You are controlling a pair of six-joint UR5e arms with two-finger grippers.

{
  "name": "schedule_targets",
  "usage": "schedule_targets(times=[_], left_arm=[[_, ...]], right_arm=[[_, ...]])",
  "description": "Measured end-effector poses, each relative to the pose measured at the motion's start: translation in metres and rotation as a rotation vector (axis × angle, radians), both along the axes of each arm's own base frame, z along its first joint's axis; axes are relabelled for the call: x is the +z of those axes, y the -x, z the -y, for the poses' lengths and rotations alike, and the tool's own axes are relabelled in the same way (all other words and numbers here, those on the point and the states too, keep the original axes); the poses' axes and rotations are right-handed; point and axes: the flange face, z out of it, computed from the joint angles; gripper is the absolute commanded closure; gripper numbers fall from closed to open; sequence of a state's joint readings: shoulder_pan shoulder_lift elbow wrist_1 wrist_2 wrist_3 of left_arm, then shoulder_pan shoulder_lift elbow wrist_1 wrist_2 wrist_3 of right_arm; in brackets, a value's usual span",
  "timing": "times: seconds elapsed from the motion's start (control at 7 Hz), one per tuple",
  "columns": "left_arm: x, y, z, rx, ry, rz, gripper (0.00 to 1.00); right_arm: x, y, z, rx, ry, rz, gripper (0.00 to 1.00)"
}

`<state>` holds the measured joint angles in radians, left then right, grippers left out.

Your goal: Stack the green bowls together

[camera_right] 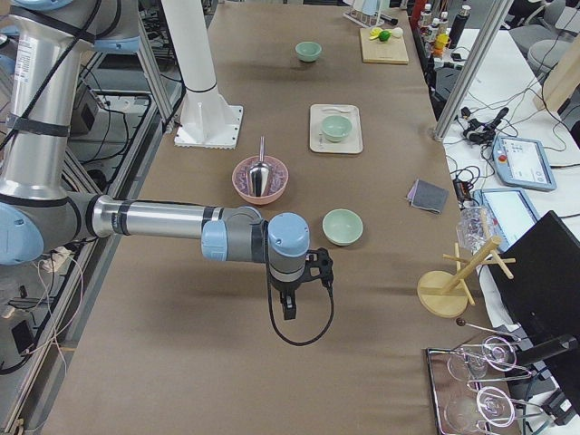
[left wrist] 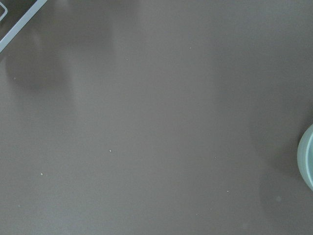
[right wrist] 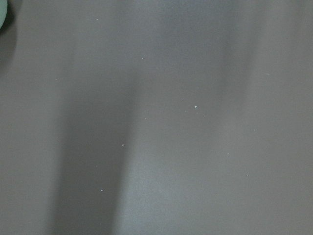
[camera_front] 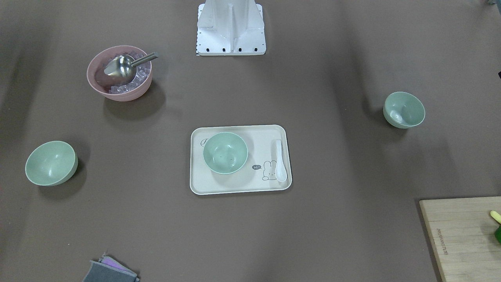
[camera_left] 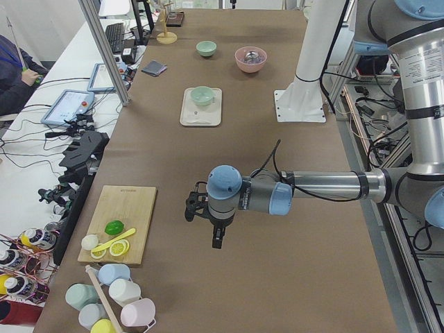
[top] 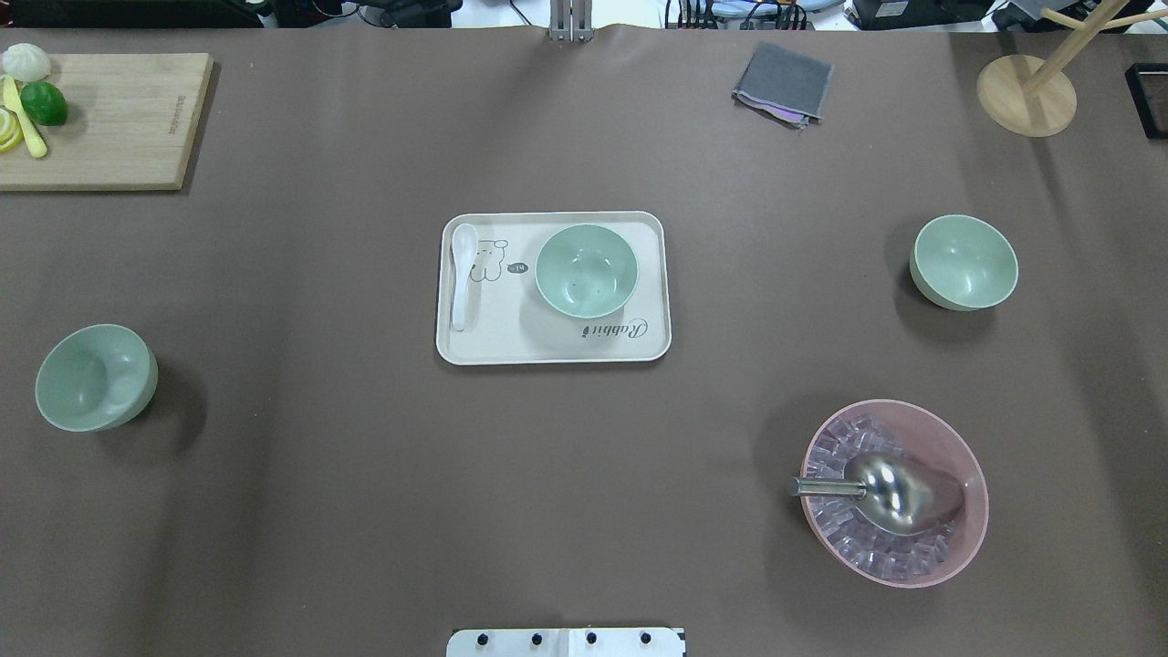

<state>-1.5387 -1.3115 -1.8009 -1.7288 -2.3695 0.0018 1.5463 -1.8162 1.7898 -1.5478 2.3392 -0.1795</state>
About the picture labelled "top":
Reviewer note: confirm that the green bowl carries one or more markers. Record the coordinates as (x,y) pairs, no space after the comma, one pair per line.
(962,263)
(97,378)
(587,271)

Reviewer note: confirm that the green bowl on tray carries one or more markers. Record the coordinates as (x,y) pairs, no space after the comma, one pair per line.
(587,271)

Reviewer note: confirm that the cream rabbit print tray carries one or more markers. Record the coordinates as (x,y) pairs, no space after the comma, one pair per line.
(507,320)

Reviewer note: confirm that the white ceramic spoon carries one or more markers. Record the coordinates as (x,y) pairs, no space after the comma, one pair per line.
(464,253)

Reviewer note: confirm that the grey folded cloth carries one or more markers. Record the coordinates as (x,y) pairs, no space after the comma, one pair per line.
(785,84)

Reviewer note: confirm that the pink bowl with ice cubes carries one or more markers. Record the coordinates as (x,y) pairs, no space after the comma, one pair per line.
(895,427)

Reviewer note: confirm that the metal scoop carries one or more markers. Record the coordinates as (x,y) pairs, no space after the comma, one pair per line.
(895,494)

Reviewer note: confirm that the wooden cutting board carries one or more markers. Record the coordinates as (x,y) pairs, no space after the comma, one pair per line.
(132,122)

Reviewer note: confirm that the wooden mug tree stand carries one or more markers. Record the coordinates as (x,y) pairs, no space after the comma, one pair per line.
(1031,96)

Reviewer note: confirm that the green lime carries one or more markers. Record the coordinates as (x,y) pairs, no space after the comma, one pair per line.
(44,104)

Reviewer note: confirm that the lemon slice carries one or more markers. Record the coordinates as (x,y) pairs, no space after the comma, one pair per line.
(11,132)

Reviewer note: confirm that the black metal rack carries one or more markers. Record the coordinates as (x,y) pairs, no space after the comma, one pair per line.
(1147,83)

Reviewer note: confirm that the yellow knife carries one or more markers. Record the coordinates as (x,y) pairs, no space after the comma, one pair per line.
(32,139)

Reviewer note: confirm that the white steamed bun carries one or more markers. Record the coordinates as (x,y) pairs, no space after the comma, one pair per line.
(26,62)

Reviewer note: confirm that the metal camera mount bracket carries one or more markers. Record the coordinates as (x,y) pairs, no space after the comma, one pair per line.
(570,21)

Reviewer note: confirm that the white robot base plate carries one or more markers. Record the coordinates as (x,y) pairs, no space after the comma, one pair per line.
(581,641)

